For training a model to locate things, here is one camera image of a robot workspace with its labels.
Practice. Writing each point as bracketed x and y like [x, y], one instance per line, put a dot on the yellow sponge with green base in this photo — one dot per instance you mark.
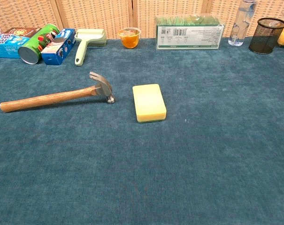
[148, 101]

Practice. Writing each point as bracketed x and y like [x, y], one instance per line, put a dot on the blue velvet table cloth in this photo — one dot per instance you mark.
[141, 152]

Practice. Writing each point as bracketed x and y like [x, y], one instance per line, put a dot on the orange fruit jelly cup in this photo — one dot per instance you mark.
[129, 38]

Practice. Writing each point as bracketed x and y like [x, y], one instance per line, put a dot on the light green lint roller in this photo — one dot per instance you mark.
[84, 44]

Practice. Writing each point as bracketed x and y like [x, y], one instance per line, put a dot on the clear box with green label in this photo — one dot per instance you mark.
[189, 35]

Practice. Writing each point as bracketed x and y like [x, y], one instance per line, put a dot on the blue Oreo cookie box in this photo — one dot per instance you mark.
[58, 48]

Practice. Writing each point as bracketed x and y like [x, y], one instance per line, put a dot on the woven rattan folding screen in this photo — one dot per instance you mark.
[97, 14]

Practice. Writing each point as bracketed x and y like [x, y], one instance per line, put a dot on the green Pringles can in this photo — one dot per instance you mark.
[37, 44]

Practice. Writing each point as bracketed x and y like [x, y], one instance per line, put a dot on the clear plastic water bottle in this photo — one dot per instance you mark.
[240, 23]

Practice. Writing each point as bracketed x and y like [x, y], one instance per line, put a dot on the black mesh pen holder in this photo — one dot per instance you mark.
[266, 37]

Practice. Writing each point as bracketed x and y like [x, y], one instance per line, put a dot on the dark brown snack box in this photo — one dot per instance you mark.
[20, 31]

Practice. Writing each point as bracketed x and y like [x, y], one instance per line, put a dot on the light blue snack box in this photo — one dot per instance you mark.
[5, 45]

